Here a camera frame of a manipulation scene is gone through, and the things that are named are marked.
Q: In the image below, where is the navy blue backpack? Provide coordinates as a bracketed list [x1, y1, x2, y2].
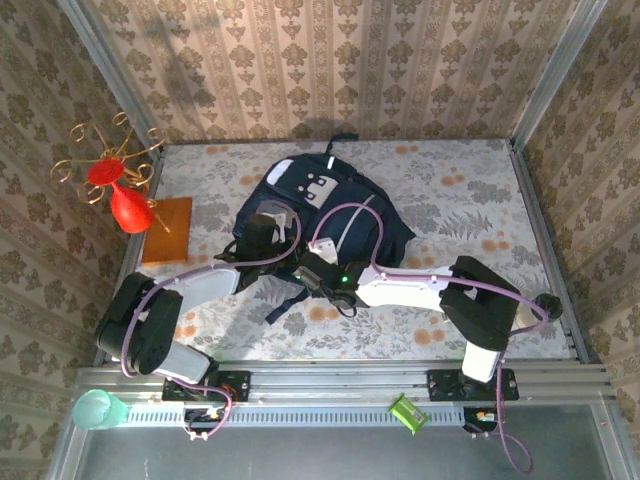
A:
[232, 133, 417, 327]

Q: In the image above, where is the orange wooden board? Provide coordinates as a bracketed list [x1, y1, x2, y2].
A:
[141, 196, 194, 266]

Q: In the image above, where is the red plastic goblet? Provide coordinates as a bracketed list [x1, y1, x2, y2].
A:
[87, 158, 154, 235]

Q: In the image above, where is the green packet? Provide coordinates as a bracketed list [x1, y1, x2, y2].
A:
[388, 393, 431, 436]

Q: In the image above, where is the teal green cup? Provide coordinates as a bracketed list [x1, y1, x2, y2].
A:
[71, 389, 130, 431]

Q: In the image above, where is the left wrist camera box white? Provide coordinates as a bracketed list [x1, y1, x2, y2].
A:
[259, 212, 296, 244]

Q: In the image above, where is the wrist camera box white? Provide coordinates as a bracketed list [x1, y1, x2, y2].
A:
[259, 212, 296, 244]
[308, 238, 339, 264]

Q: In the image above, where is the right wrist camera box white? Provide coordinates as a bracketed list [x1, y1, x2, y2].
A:
[308, 238, 339, 264]

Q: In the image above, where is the gold wire stand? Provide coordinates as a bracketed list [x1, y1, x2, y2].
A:
[49, 110, 174, 234]

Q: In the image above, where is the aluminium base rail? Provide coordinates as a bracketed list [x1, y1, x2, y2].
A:
[77, 362, 614, 401]

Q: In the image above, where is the white slotted cable duct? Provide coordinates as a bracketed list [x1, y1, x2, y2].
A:
[127, 403, 466, 429]

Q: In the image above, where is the aluminium frame post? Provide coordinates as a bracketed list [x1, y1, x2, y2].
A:
[509, 0, 609, 147]
[57, 0, 169, 156]

